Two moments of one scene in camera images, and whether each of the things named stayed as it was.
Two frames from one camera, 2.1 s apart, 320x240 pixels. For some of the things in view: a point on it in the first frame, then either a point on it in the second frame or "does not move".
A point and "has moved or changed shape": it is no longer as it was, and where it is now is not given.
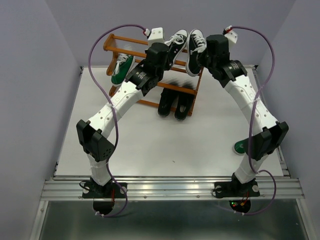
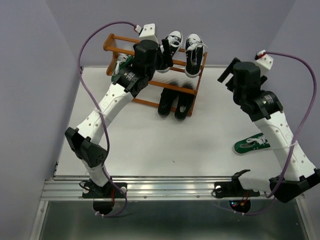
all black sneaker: [166, 100] does not move
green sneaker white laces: [125, 64] does not move
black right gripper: [202, 59] to [231, 69]
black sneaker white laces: [176, 42] has moved or changed shape
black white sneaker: [197, 45] has moved or changed shape
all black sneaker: [183, 105] does not move
